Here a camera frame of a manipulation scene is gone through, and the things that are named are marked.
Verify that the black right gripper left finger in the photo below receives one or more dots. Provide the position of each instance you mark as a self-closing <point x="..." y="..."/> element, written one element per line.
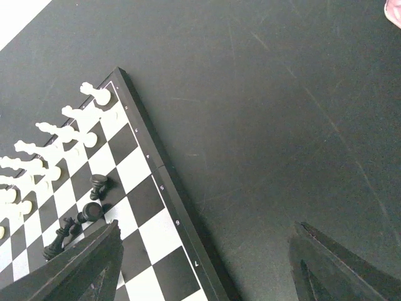
<point x="89" y="270"/>

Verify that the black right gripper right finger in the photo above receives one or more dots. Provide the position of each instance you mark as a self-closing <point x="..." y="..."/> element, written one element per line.
<point x="323" y="269"/>

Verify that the black queen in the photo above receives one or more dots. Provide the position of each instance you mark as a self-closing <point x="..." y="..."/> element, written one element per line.
<point x="56" y="246"/>

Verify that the black bishop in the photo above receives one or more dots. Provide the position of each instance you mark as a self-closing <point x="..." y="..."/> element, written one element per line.
<point x="91" y="212"/>

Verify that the black pawn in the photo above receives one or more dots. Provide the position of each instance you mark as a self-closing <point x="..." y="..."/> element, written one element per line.
<point x="98" y="183"/>

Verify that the white chess piece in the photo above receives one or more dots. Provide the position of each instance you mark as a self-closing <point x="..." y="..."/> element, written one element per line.
<point x="85" y="119"/>
<point x="67" y="133"/>
<point x="102" y="95"/>

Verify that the black white chessboard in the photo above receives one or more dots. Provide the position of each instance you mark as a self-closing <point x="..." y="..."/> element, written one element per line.
<point x="164" y="257"/>

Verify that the pink rimmed metal tin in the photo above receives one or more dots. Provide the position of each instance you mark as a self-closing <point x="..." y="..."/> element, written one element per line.
<point x="392" y="10"/>

